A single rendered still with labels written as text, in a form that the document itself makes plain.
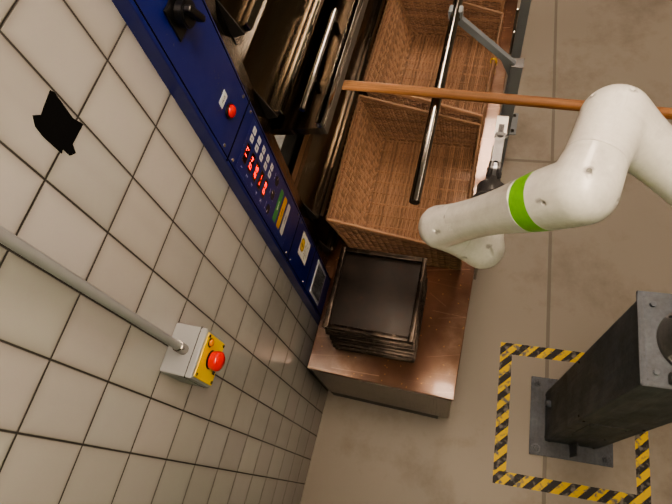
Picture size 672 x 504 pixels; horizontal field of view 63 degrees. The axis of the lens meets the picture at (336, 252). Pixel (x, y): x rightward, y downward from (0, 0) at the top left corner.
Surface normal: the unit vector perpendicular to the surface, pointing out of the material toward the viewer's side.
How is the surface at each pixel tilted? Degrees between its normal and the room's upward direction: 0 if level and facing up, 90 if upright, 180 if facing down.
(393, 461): 0
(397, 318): 0
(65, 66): 90
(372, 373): 0
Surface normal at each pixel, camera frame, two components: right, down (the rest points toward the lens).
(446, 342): -0.16, -0.42
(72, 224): 0.96, 0.15
